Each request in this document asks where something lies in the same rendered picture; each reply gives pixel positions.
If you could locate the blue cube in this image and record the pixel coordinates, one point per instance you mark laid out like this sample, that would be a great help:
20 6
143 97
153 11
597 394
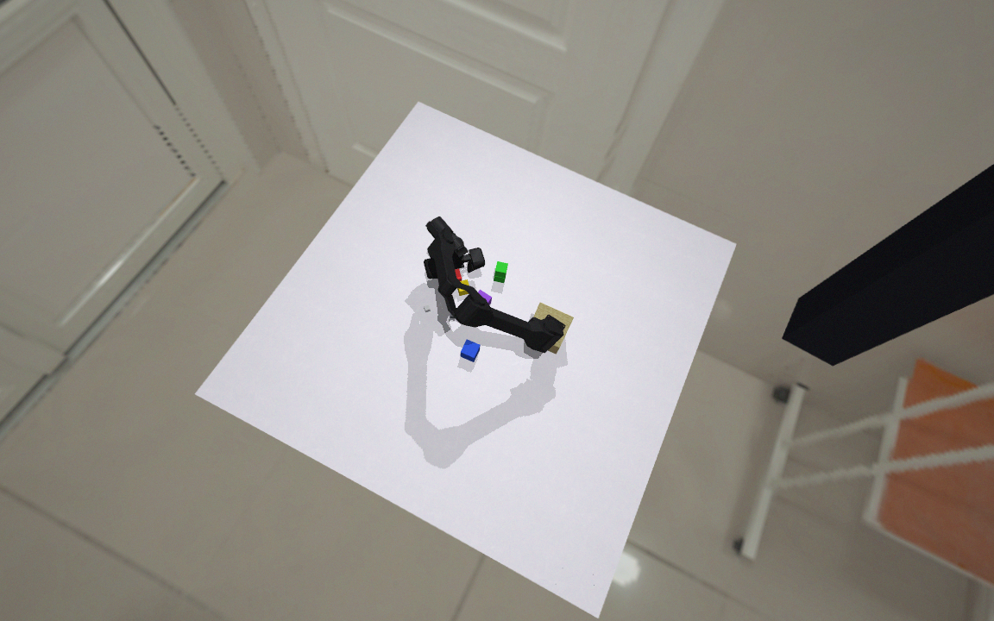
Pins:
470 350

